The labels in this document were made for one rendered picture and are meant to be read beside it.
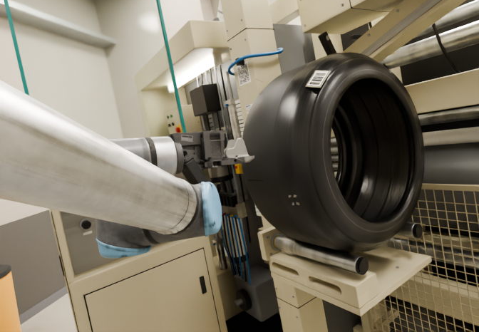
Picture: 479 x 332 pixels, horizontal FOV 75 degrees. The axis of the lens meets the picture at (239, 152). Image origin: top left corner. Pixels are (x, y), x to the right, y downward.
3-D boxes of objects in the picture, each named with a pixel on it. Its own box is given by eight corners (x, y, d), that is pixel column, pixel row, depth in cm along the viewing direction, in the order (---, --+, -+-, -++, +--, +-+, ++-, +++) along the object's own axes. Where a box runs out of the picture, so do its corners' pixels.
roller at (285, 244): (276, 232, 110) (284, 240, 112) (269, 243, 108) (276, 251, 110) (363, 253, 81) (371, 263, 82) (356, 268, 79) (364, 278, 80)
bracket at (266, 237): (261, 259, 109) (256, 232, 108) (336, 224, 130) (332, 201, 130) (268, 261, 106) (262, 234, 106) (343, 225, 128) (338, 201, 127)
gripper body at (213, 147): (227, 130, 70) (176, 132, 63) (230, 168, 70) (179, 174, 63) (211, 134, 76) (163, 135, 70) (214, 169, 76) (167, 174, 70)
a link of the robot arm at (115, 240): (145, 256, 51) (135, 181, 53) (85, 265, 54) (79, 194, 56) (172, 246, 60) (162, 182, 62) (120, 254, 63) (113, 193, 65)
